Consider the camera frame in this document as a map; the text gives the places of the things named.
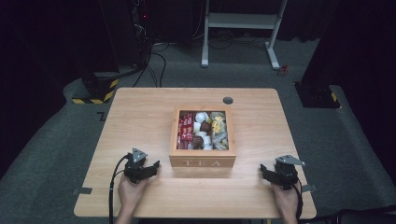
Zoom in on black post with dark base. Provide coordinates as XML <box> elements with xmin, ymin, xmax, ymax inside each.
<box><xmin>293</xmin><ymin>0</ymin><xmax>341</xmax><ymax>109</ymax></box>

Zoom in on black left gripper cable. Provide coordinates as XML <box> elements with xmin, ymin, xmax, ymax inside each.
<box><xmin>107</xmin><ymin>153</ymin><xmax>133</xmax><ymax>224</ymax></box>

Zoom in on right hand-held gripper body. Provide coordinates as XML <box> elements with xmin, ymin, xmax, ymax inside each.
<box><xmin>273</xmin><ymin>154</ymin><xmax>306</xmax><ymax>191</ymax></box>

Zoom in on grey tape strip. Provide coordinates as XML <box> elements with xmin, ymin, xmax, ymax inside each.
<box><xmin>72</xmin><ymin>187</ymin><xmax>93</xmax><ymax>196</ymax></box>
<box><xmin>300</xmin><ymin>183</ymin><xmax>318</xmax><ymax>193</ymax></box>

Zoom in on wooden tea box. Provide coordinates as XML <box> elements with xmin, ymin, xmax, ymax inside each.
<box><xmin>169</xmin><ymin>105</ymin><xmax>237</xmax><ymax>169</ymax></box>

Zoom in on person's right hand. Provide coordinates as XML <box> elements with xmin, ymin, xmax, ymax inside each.
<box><xmin>270</xmin><ymin>179</ymin><xmax>303</xmax><ymax>214</ymax></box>

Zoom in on row of red packets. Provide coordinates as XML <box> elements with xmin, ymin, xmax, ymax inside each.
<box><xmin>177</xmin><ymin>111</ymin><xmax>195</xmax><ymax>150</ymax></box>

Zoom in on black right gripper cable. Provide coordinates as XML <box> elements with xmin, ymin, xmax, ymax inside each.
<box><xmin>291</xmin><ymin>178</ymin><xmax>304</xmax><ymax>221</ymax></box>

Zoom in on black floor cables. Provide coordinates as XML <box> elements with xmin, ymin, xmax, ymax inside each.
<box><xmin>132</xmin><ymin>42</ymin><xmax>171</xmax><ymax>89</ymax></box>

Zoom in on person's left hand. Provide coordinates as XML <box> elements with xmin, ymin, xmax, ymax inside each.
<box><xmin>117</xmin><ymin>174</ymin><xmax>150</xmax><ymax>210</ymax></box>

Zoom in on pile of yellow tea bags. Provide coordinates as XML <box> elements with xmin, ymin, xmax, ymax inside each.
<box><xmin>211</xmin><ymin>115</ymin><xmax>227</xmax><ymax>134</ymax></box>

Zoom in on black post with striped base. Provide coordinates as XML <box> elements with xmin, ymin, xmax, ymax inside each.
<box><xmin>71</xmin><ymin>0</ymin><xmax>120</xmax><ymax>105</ymax></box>

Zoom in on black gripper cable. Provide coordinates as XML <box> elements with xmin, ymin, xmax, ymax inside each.
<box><xmin>291</xmin><ymin>178</ymin><xmax>304</xmax><ymax>221</ymax></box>
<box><xmin>107</xmin><ymin>153</ymin><xmax>133</xmax><ymax>224</ymax></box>

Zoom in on pile of grey tea bags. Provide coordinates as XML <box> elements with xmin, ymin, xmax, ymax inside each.
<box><xmin>211</xmin><ymin>130</ymin><xmax>230</xmax><ymax>151</ymax></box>

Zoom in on white metal stand frame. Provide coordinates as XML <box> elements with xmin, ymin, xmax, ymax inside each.
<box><xmin>201</xmin><ymin>0</ymin><xmax>290</xmax><ymax>71</ymax></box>

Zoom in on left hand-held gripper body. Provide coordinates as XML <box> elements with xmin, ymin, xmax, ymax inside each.
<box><xmin>123</xmin><ymin>147</ymin><xmax>149</xmax><ymax>184</ymax></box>

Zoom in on dark equipment rack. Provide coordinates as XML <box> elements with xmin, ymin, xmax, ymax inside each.
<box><xmin>130</xmin><ymin>0</ymin><xmax>154</xmax><ymax>68</ymax></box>

